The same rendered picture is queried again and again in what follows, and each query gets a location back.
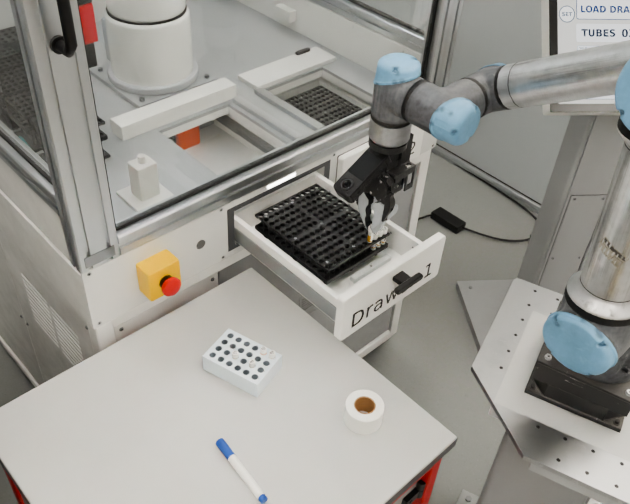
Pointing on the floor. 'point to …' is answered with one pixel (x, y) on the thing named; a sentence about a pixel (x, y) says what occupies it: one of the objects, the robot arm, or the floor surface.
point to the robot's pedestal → (507, 466)
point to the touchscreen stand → (557, 219)
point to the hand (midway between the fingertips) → (369, 227)
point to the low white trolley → (216, 418)
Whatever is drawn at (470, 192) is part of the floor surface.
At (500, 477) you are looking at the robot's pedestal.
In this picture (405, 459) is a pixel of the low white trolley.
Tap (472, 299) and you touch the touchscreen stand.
